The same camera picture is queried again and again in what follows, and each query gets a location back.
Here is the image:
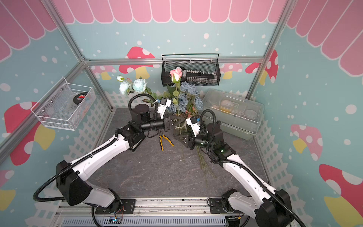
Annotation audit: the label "yellow black pliers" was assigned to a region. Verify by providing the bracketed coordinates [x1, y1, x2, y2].
[158, 134, 175, 152]

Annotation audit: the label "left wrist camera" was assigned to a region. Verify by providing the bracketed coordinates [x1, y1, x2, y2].
[157, 98, 172, 119]

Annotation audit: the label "black red tape measure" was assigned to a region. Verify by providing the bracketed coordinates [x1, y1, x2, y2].
[73, 92, 88, 105]

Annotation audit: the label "black mesh wall basket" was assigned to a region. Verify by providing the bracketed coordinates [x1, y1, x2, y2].
[161, 54, 221, 87]

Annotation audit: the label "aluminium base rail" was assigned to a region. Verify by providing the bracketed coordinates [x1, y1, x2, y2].
[50, 197, 257, 227]

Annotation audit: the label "green clear-lid storage box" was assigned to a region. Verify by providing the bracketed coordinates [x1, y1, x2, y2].
[202, 89, 264, 140]

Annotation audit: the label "white wire wall basket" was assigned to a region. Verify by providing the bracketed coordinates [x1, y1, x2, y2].
[31, 78, 96, 131]

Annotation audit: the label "glass flower vase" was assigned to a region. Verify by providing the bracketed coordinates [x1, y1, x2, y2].
[173, 118, 189, 137]

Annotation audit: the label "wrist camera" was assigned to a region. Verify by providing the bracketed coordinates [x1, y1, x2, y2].
[186, 116, 200, 137]
[157, 98, 172, 119]

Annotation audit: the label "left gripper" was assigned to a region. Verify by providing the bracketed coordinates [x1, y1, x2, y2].
[141, 113, 184, 132]

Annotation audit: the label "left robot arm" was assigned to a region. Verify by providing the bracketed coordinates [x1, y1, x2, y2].
[33, 94, 177, 211]

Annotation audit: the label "dusty blue flower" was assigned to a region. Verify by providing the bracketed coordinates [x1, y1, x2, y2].
[163, 82, 203, 114]

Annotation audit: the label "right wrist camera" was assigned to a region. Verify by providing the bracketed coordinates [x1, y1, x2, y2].
[186, 116, 200, 137]

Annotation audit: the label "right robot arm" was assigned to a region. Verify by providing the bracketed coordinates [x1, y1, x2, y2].
[175, 109, 305, 227]

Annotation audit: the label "pink rose stem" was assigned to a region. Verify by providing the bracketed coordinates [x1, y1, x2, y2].
[169, 67, 183, 123]

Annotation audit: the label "light blue flower stem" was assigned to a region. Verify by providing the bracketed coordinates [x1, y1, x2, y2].
[116, 76, 157, 99]

